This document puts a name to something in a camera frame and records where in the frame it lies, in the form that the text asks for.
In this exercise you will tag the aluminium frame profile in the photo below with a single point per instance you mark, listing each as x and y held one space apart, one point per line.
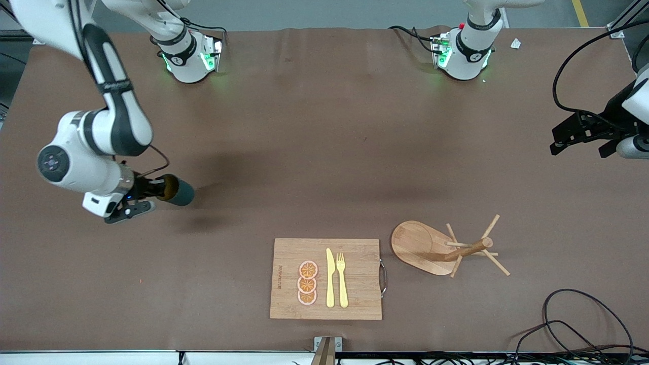
616 31

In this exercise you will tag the wooden cup rack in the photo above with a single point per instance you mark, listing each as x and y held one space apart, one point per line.
416 246

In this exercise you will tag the white paper scrap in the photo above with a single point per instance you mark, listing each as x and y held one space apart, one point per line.
515 43

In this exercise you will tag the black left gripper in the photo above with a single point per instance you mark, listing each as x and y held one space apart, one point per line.
611 114

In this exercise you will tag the yellow plastic knife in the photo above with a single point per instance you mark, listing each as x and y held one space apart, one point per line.
330 284

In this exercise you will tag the yellow plastic fork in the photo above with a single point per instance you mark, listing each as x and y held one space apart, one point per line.
343 289

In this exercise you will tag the teal cup yellow inside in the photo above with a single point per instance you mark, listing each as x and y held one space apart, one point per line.
180 191

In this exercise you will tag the brown table cover mat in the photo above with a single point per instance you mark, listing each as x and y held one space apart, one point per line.
304 152

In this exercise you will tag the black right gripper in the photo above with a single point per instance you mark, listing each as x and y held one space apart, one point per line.
145 186

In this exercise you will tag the metal bracket with post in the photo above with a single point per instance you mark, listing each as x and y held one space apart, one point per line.
338 343

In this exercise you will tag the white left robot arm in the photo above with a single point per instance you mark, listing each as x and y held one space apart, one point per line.
464 63

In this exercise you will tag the orange slice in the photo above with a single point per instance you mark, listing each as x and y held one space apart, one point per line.
308 269

